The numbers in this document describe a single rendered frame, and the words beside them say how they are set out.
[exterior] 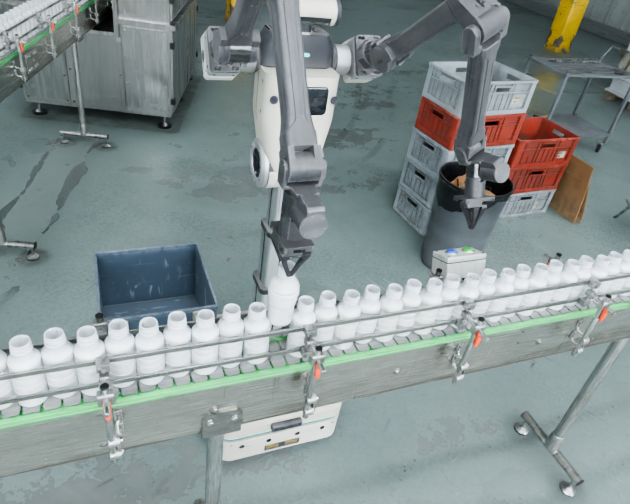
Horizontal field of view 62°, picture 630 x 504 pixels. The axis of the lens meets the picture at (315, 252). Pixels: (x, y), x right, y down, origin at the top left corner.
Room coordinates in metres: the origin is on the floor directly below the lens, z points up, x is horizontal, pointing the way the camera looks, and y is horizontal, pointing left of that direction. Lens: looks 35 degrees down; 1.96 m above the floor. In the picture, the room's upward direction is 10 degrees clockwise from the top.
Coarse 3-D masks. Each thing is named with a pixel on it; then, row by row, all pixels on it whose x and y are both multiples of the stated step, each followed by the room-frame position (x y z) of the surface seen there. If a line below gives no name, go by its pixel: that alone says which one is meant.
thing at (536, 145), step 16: (528, 128) 4.21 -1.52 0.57; (544, 128) 4.22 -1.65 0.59; (560, 128) 4.10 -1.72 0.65; (528, 144) 3.69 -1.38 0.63; (544, 144) 4.17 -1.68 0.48; (560, 144) 3.85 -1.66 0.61; (576, 144) 3.93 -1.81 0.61; (512, 160) 3.65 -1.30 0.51; (528, 160) 3.72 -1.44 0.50; (544, 160) 3.80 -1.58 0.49; (560, 160) 3.89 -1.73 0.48
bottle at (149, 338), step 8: (144, 320) 0.79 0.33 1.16; (152, 320) 0.80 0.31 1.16; (144, 328) 0.77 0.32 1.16; (152, 328) 0.77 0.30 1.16; (136, 336) 0.78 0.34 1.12; (144, 336) 0.77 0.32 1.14; (152, 336) 0.77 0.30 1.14; (160, 336) 0.79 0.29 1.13; (136, 344) 0.76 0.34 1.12; (144, 344) 0.76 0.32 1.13; (152, 344) 0.77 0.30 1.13; (160, 344) 0.77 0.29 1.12; (136, 352) 0.76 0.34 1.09; (136, 360) 0.77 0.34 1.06; (144, 360) 0.76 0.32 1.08; (152, 360) 0.76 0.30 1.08; (160, 360) 0.77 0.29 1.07; (144, 368) 0.76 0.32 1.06; (152, 368) 0.76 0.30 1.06; (160, 368) 0.77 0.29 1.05; (160, 376) 0.77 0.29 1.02; (152, 384) 0.76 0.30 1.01
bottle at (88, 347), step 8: (80, 328) 0.74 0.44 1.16; (88, 328) 0.75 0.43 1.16; (80, 336) 0.73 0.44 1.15; (88, 336) 0.75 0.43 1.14; (96, 336) 0.73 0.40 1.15; (80, 344) 0.71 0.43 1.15; (88, 344) 0.72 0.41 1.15; (96, 344) 0.73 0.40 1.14; (80, 352) 0.71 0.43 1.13; (88, 352) 0.71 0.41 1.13; (96, 352) 0.72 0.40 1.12; (104, 352) 0.74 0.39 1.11; (80, 360) 0.70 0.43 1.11; (88, 360) 0.70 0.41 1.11; (80, 368) 0.70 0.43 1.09; (88, 368) 0.70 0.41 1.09; (80, 376) 0.70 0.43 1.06; (88, 376) 0.70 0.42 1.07; (96, 376) 0.71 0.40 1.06; (80, 384) 0.71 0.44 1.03; (88, 392) 0.70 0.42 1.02
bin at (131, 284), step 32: (96, 256) 1.25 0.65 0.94; (128, 256) 1.29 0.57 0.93; (160, 256) 1.33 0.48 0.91; (192, 256) 1.38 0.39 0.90; (96, 288) 1.10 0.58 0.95; (128, 288) 1.29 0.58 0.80; (160, 288) 1.33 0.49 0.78; (192, 288) 1.38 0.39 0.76; (128, 320) 1.00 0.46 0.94; (160, 320) 1.04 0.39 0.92; (192, 320) 1.08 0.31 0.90
